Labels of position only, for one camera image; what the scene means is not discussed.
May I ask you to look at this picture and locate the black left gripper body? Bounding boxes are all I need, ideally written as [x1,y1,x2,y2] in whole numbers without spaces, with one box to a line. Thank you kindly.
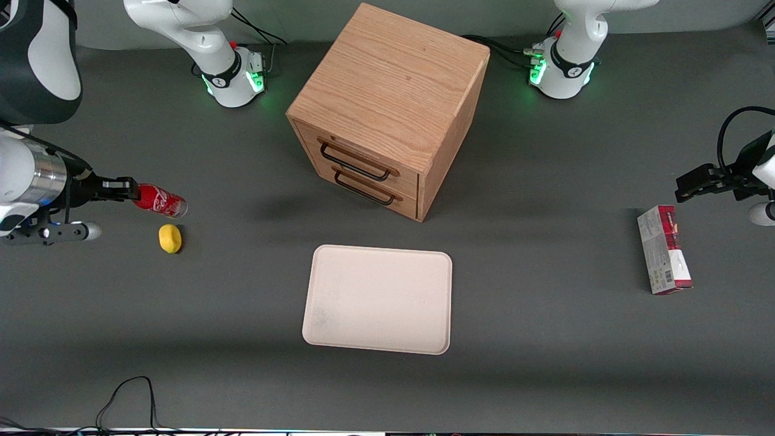
[730,130,775,202]

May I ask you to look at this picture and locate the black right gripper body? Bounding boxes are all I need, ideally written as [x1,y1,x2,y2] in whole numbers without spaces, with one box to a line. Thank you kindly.
[58,154,105,211]

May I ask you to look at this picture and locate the red coke bottle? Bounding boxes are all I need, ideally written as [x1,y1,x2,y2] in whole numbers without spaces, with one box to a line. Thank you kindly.
[131,183,189,219]

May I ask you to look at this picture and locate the beige rectangular tray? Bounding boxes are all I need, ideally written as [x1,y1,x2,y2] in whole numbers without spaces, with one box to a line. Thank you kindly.
[301,244,454,356]

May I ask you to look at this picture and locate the yellow lemon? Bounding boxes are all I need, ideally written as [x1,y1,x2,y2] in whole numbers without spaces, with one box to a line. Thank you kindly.
[158,223,183,255]

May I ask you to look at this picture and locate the red and white carton box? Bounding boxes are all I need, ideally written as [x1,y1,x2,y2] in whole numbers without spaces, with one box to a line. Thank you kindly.
[636,204,694,296]

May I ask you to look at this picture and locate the wooden drawer cabinet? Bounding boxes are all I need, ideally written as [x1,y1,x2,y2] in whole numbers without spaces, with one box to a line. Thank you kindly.
[285,2,492,223]

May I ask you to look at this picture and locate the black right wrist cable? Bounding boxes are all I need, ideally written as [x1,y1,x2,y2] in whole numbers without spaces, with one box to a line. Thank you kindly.
[0,120,95,180]

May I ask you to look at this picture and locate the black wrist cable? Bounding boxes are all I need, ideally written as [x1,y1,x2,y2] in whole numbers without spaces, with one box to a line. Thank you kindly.
[0,120,95,180]
[717,106,775,173]

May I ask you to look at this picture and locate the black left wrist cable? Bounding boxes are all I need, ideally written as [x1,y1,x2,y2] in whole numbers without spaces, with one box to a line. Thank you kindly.
[717,106,775,173]

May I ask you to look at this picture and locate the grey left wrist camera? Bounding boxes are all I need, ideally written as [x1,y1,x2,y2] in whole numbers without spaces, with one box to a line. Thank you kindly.
[747,201,775,227]

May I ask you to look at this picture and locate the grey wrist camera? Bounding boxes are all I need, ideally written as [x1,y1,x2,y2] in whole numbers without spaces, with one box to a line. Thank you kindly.
[747,201,775,227]
[0,220,102,246]

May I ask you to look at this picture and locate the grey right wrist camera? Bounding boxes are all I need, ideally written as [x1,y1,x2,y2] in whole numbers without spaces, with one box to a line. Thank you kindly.
[0,220,102,246]

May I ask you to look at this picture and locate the black right arm base cables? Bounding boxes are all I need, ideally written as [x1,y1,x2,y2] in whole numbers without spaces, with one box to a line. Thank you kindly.
[191,8,289,78]

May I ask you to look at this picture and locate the black arm base cables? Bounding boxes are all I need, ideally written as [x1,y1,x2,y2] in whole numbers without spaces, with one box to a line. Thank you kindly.
[191,8,289,78]
[460,11,567,71]

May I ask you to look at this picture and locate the black looped floor cable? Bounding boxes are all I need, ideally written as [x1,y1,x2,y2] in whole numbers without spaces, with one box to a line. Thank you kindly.
[0,375,243,436]

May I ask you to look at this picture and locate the black left arm base cables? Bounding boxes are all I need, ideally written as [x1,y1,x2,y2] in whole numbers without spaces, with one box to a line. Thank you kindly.
[460,11,567,71]

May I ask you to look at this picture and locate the long black drawer handle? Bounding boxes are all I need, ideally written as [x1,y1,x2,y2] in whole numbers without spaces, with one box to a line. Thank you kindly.
[318,140,393,182]

